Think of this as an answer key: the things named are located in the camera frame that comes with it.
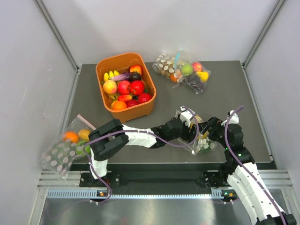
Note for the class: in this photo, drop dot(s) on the purple fake grapes in bag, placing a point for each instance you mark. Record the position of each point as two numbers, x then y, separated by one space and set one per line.
195 83

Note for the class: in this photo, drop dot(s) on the orange in bin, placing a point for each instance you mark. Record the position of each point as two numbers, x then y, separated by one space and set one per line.
119 105

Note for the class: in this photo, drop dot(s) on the left zip bag with fruit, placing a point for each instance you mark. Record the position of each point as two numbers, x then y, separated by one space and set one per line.
59 157

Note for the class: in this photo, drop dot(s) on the grey cable duct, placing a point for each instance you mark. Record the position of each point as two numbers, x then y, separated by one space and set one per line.
103 194

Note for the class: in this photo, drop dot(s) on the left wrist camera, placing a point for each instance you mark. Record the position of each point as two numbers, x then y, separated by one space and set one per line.
186 115

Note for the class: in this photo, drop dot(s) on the fake banana bunch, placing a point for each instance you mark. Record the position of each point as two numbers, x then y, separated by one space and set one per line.
110 74

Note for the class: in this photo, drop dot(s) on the green fruit in left bag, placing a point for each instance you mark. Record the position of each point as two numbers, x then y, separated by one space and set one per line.
79 147

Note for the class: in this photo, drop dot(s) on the orange plastic bin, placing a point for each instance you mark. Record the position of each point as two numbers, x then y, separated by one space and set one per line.
122 63

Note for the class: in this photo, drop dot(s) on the yellow fruit in left bag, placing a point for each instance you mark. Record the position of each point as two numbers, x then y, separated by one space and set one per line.
84 134

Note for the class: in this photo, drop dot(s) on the orange in left bag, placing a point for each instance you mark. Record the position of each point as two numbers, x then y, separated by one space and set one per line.
73 137

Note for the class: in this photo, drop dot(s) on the fake eggplant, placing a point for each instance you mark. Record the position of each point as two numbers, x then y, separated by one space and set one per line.
131 76

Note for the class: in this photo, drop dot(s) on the green fake apple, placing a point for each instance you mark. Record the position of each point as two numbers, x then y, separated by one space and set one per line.
187 69

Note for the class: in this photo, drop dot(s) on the clear bag with fruit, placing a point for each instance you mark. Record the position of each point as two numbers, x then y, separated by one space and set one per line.
181 58

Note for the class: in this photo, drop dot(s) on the red yellow apple in bin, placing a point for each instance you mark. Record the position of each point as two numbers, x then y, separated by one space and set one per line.
136 69

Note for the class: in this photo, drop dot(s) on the brown polka dot bag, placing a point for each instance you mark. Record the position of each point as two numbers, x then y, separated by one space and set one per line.
165 65

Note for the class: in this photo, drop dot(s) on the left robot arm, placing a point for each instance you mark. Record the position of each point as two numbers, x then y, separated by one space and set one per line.
110 138

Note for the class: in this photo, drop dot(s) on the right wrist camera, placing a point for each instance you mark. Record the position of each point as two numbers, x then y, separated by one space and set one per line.
232 118

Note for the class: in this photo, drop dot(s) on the red fake apple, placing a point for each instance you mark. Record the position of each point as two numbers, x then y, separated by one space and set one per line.
137 87

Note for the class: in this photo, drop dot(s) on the polka dot zip bag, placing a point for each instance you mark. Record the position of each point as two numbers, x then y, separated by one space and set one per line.
203 143

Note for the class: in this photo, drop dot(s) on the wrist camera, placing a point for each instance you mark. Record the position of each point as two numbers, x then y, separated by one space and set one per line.
232 118
186 115

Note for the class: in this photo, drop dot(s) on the dark red fruit in bin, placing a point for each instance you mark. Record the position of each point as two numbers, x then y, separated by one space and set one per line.
144 97

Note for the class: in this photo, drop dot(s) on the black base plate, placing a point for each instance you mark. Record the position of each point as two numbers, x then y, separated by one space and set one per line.
119 175

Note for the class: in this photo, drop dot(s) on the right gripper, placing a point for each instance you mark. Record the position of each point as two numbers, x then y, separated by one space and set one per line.
214 123

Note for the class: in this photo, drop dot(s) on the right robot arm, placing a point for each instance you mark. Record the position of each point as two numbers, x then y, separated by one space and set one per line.
241 173

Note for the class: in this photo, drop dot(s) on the yellow fake pear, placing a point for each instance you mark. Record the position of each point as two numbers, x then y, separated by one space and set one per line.
204 76

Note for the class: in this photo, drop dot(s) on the yellow fake fruit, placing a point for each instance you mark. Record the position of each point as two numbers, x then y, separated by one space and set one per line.
199 119

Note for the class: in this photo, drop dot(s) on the peach in bin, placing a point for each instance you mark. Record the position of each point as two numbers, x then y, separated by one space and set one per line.
110 87

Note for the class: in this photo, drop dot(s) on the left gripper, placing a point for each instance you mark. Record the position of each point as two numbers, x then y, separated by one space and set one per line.
189 137

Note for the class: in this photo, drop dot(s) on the red apple in bag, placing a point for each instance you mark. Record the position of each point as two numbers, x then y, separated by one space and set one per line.
197 66

